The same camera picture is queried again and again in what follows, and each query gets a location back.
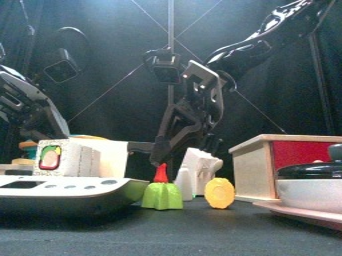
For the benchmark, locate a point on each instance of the white kitchen scale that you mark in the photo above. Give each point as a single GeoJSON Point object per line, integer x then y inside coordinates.
{"type": "Point", "coordinates": [67, 191]}

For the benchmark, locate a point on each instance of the tan wooden toy piece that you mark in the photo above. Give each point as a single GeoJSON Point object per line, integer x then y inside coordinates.
{"type": "Point", "coordinates": [21, 162]}

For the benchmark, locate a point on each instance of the vertical metal frame pole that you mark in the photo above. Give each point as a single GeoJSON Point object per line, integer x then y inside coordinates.
{"type": "Point", "coordinates": [170, 26]}

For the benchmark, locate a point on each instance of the teal toy with orange piece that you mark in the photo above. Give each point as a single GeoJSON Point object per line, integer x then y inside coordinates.
{"type": "Point", "coordinates": [27, 149]}

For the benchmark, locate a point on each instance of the wooden box with red panel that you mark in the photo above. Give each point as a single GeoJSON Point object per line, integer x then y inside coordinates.
{"type": "Point", "coordinates": [254, 166]}

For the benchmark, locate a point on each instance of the dark slanted frame pole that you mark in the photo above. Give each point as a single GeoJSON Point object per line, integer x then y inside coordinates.
{"type": "Point", "coordinates": [320, 83]}

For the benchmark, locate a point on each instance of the green toy with red tip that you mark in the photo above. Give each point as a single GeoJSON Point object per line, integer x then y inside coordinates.
{"type": "Point", "coordinates": [162, 195]}

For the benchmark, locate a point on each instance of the pink wooden tray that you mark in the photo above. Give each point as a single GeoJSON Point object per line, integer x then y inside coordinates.
{"type": "Point", "coordinates": [302, 215]}

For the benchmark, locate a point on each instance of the white toy knife block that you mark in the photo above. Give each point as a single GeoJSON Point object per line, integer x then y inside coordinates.
{"type": "Point", "coordinates": [201, 173]}

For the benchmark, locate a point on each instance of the yellow round toy slice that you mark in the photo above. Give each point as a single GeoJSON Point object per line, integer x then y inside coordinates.
{"type": "Point", "coordinates": [220, 192]}

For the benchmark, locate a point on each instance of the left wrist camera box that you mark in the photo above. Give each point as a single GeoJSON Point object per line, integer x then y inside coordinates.
{"type": "Point", "coordinates": [62, 70]}

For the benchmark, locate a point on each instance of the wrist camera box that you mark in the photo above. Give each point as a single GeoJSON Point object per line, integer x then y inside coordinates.
{"type": "Point", "coordinates": [165, 68]}
{"type": "Point", "coordinates": [62, 70]}

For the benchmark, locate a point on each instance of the white toy pot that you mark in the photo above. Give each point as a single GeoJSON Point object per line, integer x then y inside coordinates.
{"type": "Point", "coordinates": [312, 195]}

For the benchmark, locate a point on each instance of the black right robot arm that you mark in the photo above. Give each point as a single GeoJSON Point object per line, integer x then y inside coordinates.
{"type": "Point", "coordinates": [268, 33]}

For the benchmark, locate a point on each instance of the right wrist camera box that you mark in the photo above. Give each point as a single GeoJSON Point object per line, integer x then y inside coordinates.
{"type": "Point", "coordinates": [165, 68]}

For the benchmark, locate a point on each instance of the white toy sushi roll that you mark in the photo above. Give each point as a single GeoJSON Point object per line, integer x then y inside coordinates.
{"type": "Point", "coordinates": [109, 156]}

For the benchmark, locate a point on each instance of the black pot lid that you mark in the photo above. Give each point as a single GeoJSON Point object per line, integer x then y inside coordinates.
{"type": "Point", "coordinates": [312, 170]}

